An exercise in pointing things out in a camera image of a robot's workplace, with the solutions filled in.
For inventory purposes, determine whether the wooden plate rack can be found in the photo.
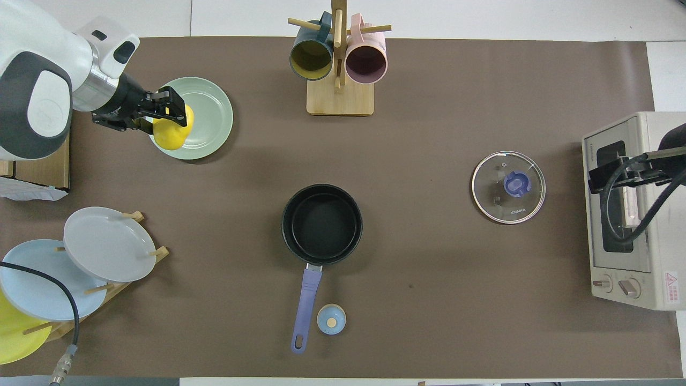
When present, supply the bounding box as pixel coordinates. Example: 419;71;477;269
21;211;170;344

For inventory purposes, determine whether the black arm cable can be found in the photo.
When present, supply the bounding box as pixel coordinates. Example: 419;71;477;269
0;261;81;386
605;149;686;248

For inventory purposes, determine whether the glass lid with blue knob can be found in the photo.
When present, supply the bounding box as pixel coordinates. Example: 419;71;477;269
472;151;546;224

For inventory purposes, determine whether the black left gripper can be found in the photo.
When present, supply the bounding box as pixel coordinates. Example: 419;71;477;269
92;72;187;135

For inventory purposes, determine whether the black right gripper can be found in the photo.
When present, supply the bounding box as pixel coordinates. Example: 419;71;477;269
588;157;668;195

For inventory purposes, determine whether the yellow lemon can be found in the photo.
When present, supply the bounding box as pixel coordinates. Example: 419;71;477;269
153;105;195;151

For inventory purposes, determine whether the pink ribbed mug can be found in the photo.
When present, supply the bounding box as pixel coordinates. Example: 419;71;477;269
345;13;387;85

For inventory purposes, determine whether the wooden mug tree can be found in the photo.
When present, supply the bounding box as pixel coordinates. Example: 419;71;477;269
288;0;392;116

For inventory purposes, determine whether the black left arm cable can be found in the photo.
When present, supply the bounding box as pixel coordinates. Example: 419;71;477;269
0;261;81;386

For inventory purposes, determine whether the beige toaster oven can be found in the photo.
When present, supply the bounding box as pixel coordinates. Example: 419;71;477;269
582;112;686;311

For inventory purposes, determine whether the brown wooden board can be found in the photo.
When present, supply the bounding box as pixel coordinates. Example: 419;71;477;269
0;129;71;191

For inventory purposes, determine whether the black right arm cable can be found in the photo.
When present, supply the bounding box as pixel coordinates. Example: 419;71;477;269
605;149;686;248

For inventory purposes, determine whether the light blue plate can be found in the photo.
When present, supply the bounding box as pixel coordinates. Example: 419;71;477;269
0;239;108;321

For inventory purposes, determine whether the brown table mat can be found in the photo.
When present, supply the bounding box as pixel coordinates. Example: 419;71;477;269
0;36;681;378

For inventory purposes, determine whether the grey plate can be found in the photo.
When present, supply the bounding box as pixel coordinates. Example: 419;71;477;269
63;207;157;283

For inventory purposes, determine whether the dark teal mug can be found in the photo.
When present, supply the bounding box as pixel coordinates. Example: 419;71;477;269
289;12;334;81

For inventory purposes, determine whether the pale green plate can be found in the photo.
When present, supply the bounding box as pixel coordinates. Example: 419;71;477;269
155;77;234;160

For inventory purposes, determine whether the yellow plate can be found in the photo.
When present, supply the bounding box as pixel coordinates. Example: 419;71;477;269
0;289;53;365

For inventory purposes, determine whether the dark blue pot with handle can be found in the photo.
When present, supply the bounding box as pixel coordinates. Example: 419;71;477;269
282;184;363;354

